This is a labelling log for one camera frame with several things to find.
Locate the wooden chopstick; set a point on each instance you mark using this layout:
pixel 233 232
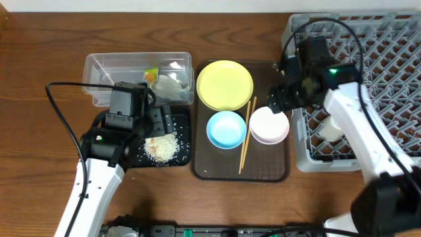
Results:
pixel 244 138
pixel 250 111

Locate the white tissue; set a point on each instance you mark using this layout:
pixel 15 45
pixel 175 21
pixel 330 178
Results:
pixel 167 88

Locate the grey dishwasher rack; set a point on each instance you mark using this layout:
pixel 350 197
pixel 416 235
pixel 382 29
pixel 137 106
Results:
pixel 387 47

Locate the yellow plate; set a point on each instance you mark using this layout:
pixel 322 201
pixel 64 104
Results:
pixel 224 85

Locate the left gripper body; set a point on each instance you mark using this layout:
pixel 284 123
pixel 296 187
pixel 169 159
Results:
pixel 161 120

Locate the green snack wrapper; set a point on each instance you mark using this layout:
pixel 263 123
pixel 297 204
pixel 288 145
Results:
pixel 151 76

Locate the dark brown serving tray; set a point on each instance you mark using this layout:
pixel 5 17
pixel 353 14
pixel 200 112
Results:
pixel 263 163

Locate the pile of rice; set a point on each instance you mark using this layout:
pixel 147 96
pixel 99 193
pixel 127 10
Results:
pixel 162 149

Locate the small white cup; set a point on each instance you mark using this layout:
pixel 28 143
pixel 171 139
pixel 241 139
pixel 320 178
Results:
pixel 330 131

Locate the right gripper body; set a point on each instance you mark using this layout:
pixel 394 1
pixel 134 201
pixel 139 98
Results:
pixel 276 101

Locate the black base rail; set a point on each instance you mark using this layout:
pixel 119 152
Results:
pixel 128 225

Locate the clear plastic waste bin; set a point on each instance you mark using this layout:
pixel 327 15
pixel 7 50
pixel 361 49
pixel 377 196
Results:
pixel 110 68

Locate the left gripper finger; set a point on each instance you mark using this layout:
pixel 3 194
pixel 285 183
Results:
pixel 167 119
pixel 155 114

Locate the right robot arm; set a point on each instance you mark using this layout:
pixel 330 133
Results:
pixel 390 201

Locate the black waste tray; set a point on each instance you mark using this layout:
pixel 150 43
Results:
pixel 184 148

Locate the pink bowl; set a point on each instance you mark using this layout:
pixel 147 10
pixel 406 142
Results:
pixel 269 128

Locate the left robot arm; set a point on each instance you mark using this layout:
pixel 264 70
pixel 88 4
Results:
pixel 94 185

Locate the light blue bowl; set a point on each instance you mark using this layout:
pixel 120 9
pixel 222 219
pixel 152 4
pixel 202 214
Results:
pixel 226 130

